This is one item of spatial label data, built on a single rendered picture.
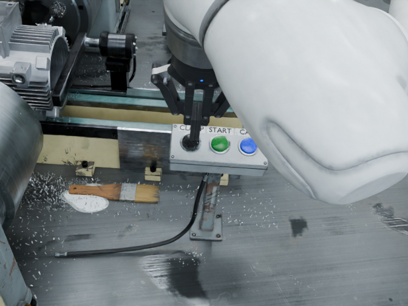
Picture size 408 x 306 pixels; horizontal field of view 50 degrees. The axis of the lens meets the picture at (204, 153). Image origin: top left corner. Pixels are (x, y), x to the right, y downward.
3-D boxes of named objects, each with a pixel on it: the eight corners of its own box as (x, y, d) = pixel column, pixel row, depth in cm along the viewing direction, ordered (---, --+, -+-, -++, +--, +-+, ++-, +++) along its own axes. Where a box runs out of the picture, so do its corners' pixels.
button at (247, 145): (238, 156, 75) (240, 152, 74) (238, 140, 76) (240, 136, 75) (255, 157, 75) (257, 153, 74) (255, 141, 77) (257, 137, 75)
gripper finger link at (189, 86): (197, 82, 53) (185, 81, 53) (191, 123, 63) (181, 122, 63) (198, 55, 55) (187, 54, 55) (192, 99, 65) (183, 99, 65)
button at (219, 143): (210, 153, 75) (210, 149, 73) (210, 138, 76) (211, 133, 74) (227, 155, 75) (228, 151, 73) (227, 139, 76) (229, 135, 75)
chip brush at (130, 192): (67, 198, 97) (66, 196, 96) (71, 182, 100) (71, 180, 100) (159, 203, 98) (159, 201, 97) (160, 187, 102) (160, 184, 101)
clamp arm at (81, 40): (77, 42, 106) (49, 106, 88) (76, 31, 104) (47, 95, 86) (91, 44, 107) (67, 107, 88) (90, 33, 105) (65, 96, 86)
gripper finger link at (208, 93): (205, 55, 55) (216, 56, 55) (202, 100, 65) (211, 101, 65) (204, 82, 53) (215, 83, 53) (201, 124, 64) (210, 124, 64)
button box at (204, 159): (168, 170, 77) (168, 159, 73) (171, 135, 80) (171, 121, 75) (263, 176, 78) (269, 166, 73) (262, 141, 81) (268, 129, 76)
